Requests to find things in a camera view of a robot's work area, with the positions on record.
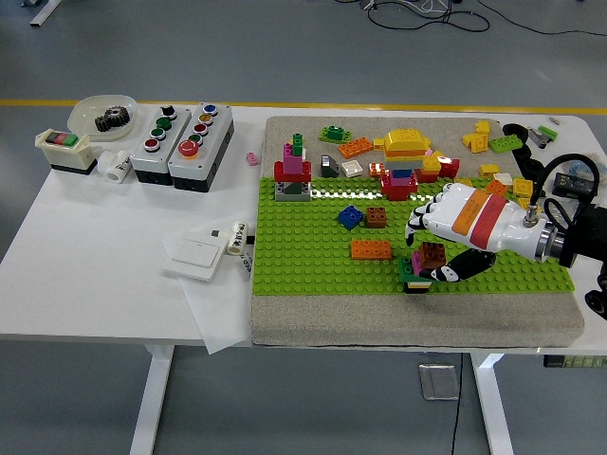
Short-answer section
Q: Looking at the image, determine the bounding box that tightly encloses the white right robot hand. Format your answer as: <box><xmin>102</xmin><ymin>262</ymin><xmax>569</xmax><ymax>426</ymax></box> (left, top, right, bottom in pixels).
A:
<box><xmin>405</xmin><ymin>183</ymin><xmax>551</xmax><ymax>284</ymax></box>

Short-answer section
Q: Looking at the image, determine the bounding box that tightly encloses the brown square brick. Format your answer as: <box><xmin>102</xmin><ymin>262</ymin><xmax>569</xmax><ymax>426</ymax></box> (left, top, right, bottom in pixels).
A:
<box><xmin>365</xmin><ymin>206</ymin><xmax>389</xmax><ymax>231</ymax></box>
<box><xmin>417</xmin><ymin>241</ymin><xmax>449</xmax><ymax>268</ymax></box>

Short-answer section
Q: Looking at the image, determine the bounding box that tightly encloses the orange long brick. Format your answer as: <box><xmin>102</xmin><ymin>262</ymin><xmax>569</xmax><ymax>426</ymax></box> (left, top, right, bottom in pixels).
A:
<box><xmin>350</xmin><ymin>239</ymin><xmax>395</xmax><ymax>262</ymax></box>
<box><xmin>337</xmin><ymin>136</ymin><xmax>375</xmax><ymax>159</ymax></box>

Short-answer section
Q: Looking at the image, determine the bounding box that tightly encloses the red brick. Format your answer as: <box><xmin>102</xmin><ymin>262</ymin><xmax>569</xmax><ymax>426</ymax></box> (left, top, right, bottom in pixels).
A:
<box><xmin>273</xmin><ymin>160</ymin><xmax>314</xmax><ymax>185</ymax></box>
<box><xmin>415</xmin><ymin>157</ymin><xmax>462</xmax><ymax>185</ymax></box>
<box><xmin>379</xmin><ymin>171</ymin><xmax>420</xmax><ymax>203</ymax></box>

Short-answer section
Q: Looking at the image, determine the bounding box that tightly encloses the lime green brick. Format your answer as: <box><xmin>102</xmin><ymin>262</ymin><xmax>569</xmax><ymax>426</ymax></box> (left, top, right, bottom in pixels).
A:
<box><xmin>487</xmin><ymin>134</ymin><xmax>524</xmax><ymax>155</ymax></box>
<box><xmin>318</xmin><ymin>124</ymin><xmax>348</xmax><ymax>145</ymax></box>

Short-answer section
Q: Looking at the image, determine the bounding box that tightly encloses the pink square brick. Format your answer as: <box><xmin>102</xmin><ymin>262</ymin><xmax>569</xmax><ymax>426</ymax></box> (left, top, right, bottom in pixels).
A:
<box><xmin>410</xmin><ymin>251</ymin><xmax>431</xmax><ymax>278</ymax></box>

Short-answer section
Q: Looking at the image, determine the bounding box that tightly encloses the grey flat brick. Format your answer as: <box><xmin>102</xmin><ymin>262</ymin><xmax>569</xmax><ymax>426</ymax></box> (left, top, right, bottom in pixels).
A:
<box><xmin>384</xmin><ymin>157</ymin><xmax>425</xmax><ymax>171</ymax></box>

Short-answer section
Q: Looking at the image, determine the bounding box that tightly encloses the dark green brick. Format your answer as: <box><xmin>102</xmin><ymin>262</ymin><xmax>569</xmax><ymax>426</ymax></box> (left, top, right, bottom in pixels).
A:
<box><xmin>397</xmin><ymin>258</ymin><xmax>448</xmax><ymax>284</ymax></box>

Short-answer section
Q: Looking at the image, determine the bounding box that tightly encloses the orange flat brick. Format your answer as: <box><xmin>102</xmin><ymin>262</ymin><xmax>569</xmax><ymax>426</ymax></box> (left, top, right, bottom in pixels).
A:
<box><xmin>385</xmin><ymin>148</ymin><xmax>428</xmax><ymax>161</ymax></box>

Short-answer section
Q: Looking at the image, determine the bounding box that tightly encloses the yellow domed brick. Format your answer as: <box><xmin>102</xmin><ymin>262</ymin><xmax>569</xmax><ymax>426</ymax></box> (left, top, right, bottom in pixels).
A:
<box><xmin>383</xmin><ymin>128</ymin><xmax>433</xmax><ymax>151</ymax></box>

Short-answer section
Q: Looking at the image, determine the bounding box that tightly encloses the blue square brick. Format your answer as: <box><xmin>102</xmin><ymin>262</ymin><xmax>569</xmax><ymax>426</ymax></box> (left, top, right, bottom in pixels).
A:
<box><xmin>337</xmin><ymin>205</ymin><xmax>366</xmax><ymax>232</ymax></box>

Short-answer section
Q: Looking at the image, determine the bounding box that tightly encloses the pink tall brick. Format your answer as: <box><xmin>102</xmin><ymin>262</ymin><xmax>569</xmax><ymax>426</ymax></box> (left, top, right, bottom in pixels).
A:
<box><xmin>282</xmin><ymin>142</ymin><xmax>305</xmax><ymax>176</ymax></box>

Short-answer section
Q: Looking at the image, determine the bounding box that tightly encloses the grey arch brick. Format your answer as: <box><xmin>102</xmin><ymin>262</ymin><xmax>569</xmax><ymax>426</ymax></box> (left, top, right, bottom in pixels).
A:
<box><xmin>274</xmin><ymin>180</ymin><xmax>313</xmax><ymax>204</ymax></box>

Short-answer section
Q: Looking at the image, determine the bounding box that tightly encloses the grey and green small tool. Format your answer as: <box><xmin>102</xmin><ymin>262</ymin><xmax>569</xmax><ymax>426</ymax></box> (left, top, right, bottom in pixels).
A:
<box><xmin>526</xmin><ymin>123</ymin><xmax>560</xmax><ymax>149</ymax></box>

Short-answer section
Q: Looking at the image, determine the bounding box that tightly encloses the black display module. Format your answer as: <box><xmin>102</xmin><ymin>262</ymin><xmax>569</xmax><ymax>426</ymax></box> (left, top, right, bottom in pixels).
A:
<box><xmin>551</xmin><ymin>171</ymin><xmax>600</xmax><ymax>199</ymax></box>

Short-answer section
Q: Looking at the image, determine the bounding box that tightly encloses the plastic bag with blue part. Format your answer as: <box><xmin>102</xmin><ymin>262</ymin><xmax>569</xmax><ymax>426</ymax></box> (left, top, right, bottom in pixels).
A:
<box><xmin>561</xmin><ymin>153</ymin><xmax>607</xmax><ymax>175</ymax></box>

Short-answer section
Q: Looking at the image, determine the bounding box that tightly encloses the metal floor plate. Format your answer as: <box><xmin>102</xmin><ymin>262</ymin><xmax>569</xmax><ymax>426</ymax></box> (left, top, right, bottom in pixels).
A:
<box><xmin>417</xmin><ymin>363</ymin><xmax>461</xmax><ymax>402</ymax></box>

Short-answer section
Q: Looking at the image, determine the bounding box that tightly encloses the green studded baseplate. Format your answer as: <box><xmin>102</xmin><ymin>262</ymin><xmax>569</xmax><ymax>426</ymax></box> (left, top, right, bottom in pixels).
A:
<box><xmin>251</xmin><ymin>175</ymin><xmax>577</xmax><ymax>296</ymax></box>

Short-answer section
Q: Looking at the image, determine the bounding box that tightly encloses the grey-brown mat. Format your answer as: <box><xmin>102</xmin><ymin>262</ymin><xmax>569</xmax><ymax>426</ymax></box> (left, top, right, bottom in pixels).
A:
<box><xmin>249</xmin><ymin>116</ymin><xmax>585</xmax><ymax>350</ymax></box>

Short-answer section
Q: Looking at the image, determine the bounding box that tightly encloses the table control panel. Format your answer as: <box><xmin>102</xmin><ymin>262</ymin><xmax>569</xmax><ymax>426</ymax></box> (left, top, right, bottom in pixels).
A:
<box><xmin>542</xmin><ymin>355</ymin><xmax>607</xmax><ymax>369</ymax></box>

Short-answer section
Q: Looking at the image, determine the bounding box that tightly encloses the white table leg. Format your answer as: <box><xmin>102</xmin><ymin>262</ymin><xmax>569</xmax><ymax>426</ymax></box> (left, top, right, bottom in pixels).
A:
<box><xmin>470</xmin><ymin>352</ymin><xmax>516</xmax><ymax>455</ymax></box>
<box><xmin>128</xmin><ymin>344</ymin><xmax>175</xmax><ymax>455</ymax></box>

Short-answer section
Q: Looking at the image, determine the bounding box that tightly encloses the white labelled tube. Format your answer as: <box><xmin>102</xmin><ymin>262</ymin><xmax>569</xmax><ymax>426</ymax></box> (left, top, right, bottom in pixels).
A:
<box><xmin>226</xmin><ymin>219</ymin><xmax>250</xmax><ymax>258</ymax></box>

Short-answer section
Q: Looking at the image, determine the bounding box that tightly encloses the white paper sheet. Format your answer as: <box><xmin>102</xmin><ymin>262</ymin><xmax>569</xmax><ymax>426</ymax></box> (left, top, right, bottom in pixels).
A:
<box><xmin>160</xmin><ymin>226</ymin><xmax>253</xmax><ymax>355</ymax></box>

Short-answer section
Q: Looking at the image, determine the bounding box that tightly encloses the grey five-button box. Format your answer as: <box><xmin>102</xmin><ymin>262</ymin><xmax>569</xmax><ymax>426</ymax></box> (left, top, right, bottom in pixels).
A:
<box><xmin>167</xmin><ymin>102</ymin><xmax>235</xmax><ymax>194</ymax></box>

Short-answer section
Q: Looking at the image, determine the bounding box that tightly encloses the grey four-button box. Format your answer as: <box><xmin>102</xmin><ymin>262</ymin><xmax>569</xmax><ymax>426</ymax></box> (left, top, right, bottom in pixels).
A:
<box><xmin>129</xmin><ymin>103</ymin><xmax>192</xmax><ymax>187</ymax></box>

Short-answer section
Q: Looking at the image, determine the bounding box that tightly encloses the white pipe fitting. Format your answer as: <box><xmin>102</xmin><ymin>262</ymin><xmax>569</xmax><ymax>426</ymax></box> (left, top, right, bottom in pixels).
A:
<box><xmin>96</xmin><ymin>150</ymin><xmax>134</xmax><ymax>184</ymax></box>

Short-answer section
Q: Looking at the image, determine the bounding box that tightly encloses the black metal gear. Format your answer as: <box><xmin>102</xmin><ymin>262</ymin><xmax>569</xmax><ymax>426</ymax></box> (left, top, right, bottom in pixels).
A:
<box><xmin>94</xmin><ymin>105</ymin><xmax>132</xmax><ymax>134</ymax></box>

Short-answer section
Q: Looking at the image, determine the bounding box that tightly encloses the white plastic bowl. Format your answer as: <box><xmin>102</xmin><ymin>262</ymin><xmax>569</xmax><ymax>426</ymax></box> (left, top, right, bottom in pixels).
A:
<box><xmin>66</xmin><ymin>94</ymin><xmax>140</xmax><ymax>142</ymax></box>

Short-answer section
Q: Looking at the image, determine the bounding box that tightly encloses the grey furniture foot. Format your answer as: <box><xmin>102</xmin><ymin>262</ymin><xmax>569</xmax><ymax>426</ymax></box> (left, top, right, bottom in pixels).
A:
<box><xmin>28</xmin><ymin>0</ymin><xmax>64</xmax><ymax>27</ymax></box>

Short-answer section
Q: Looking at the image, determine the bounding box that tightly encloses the looped black floor cable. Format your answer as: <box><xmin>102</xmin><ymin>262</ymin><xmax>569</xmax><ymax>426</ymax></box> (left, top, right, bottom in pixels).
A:
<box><xmin>367</xmin><ymin>0</ymin><xmax>491</xmax><ymax>33</ymax></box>

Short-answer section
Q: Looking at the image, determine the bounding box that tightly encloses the white floor cable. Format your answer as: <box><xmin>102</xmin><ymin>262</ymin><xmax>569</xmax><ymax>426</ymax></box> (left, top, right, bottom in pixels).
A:
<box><xmin>416</xmin><ymin>0</ymin><xmax>452</xmax><ymax>16</ymax></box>

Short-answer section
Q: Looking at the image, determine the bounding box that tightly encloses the black hanging cable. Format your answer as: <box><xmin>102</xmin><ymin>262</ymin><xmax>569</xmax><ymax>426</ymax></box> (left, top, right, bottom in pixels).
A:
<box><xmin>447</xmin><ymin>353</ymin><xmax>464</xmax><ymax>455</ymax></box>

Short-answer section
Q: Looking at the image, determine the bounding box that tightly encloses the white wall switch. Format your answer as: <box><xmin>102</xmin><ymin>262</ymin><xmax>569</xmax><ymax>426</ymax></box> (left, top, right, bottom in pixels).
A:
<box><xmin>161</xmin><ymin>226</ymin><xmax>230</xmax><ymax>284</ymax></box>

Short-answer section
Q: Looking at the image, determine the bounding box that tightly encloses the cream switch box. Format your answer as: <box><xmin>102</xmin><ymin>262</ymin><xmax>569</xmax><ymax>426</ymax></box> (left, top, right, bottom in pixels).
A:
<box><xmin>34</xmin><ymin>128</ymin><xmax>99</xmax><ymax>176</ymax></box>

